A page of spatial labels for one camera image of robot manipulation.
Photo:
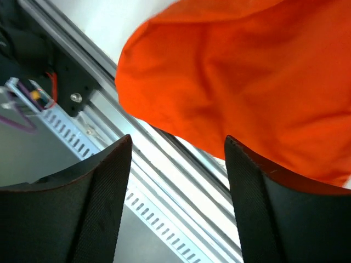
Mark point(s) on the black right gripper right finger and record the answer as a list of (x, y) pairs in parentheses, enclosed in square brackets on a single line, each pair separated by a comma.
[(282, 216)]

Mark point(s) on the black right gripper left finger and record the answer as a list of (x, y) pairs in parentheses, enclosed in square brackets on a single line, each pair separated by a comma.
[(73, 215)]

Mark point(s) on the orange shorts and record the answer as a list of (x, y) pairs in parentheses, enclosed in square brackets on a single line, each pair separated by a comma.
[(275, 75)]

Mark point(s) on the slotted grey cable duct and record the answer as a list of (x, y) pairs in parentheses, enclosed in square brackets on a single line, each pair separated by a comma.
[(150, 232)]

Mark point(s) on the aluminium mounting rail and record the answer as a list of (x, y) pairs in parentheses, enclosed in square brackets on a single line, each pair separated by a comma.
[(195, 184)]

